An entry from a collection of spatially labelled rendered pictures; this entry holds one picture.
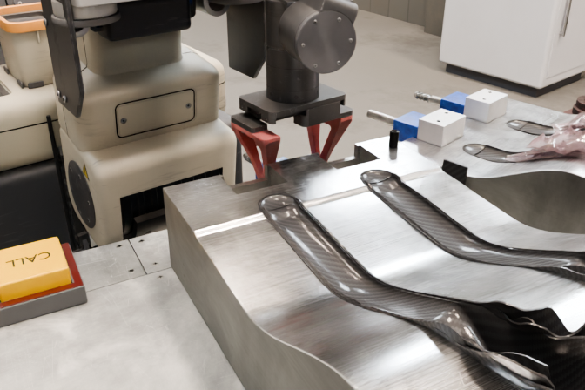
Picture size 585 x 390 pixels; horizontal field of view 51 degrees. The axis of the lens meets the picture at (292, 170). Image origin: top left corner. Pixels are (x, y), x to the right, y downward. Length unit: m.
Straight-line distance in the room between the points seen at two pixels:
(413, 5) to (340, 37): 4.53
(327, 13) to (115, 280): 0.32
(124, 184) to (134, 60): 0.17
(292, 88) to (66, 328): 0.31
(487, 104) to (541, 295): 0.48
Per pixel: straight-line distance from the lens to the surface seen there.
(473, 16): 3.74
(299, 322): 0.42
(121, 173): 0.87
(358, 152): 0.67
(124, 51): 0.89
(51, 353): 0.57
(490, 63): 3.71
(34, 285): 0.60
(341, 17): 0.56
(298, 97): 0.65
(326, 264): 0.50
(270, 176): 0.63
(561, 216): 0.67
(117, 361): 0.55
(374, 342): 0.36
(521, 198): 0.68
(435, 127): 0.76
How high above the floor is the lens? 1.17
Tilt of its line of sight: 27 degrees down
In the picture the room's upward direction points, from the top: straight up
